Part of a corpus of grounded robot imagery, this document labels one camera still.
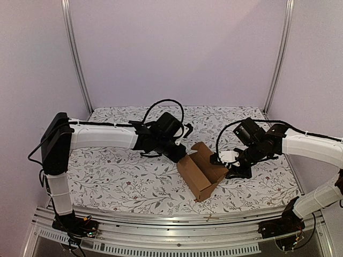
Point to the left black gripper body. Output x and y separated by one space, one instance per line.
174 157

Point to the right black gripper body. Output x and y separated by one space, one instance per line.
239 166

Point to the brown cardboard box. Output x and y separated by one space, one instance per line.
200 175

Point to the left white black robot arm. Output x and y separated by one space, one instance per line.
64 135

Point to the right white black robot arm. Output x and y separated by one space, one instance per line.
284 139

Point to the small wooden stick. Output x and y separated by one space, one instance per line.
210 217

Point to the floral patterned table mat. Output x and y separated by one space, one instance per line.
116 179

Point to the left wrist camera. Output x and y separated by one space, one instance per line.
182 133

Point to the aluminium front rail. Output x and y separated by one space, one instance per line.
233 234

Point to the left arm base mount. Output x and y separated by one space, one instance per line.
76 226

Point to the right aluminium frame post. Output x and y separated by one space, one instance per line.
280 56

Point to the aluminium frame post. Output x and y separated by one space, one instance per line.
280 56
65 4

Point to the left aluminium frame post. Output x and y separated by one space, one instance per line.
65 4

